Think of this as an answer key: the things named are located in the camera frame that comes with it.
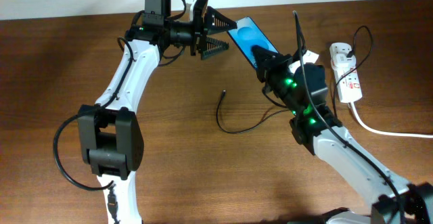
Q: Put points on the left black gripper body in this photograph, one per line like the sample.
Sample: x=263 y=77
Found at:
x=198 y=30

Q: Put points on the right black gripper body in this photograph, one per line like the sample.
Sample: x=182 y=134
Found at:
x=279 y=77

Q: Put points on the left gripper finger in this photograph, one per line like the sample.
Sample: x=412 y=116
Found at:
x=215 y=22
x=209 y=47

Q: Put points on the blue Galaxy smartphone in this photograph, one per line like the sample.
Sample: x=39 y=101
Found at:
x=248 y=34

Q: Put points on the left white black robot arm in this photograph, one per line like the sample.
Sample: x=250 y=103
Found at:
x=111 y=140

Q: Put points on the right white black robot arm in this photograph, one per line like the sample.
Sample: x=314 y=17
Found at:
x=390 y=196

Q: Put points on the white USB charger adapter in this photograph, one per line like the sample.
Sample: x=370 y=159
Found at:
x=341 y=61

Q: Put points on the white power strip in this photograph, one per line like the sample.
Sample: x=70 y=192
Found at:
x=349 y=89

